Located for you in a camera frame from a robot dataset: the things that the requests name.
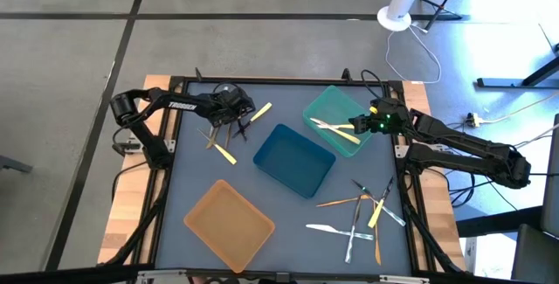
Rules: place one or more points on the black desk base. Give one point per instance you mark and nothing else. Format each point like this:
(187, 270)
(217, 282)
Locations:
(498, 83)

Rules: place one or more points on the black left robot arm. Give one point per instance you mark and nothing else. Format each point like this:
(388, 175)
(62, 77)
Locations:
(183, 105)

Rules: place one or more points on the black floor beam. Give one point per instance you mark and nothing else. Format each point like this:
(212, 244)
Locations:
(493, 223)

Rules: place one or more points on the dark blue plastic bin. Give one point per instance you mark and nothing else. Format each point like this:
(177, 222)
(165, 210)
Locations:
(292, 161)

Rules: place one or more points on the black frame clamp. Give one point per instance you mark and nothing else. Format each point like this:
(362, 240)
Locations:
(347, 75)
(199, 75)

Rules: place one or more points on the black tripod stand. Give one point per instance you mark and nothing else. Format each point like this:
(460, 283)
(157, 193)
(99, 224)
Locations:
(446, 0)

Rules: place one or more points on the grey cabinet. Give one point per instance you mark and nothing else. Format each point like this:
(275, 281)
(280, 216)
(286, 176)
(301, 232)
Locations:
(535, 253)

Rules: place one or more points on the silver aluminium extrusion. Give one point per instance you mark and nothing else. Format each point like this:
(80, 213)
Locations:
(404, 279)
(161, 274)

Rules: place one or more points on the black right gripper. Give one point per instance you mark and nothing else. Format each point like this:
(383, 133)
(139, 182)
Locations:
(388, 118)

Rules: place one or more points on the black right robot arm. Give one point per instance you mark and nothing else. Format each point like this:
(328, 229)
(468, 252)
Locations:
(458, 140)

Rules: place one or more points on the black side bracket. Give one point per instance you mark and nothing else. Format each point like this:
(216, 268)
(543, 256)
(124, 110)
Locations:
(126, 147)

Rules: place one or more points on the white power strip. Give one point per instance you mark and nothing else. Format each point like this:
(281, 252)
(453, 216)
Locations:
(474, 120)

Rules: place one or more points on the grey furniture foot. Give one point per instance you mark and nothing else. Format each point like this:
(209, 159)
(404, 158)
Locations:
(13, 164)

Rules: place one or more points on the teal green plastic bin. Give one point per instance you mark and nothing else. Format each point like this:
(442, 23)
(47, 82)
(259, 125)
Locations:
(332, 100)

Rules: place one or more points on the orange plastic bin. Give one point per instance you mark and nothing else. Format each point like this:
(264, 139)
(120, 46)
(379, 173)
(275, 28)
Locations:
(227, 227)

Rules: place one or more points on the grey-blue table mat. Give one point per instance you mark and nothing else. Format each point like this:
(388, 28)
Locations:
(284, 249)

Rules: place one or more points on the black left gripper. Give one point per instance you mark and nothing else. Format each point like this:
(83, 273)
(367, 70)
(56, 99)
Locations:
(229, 105)

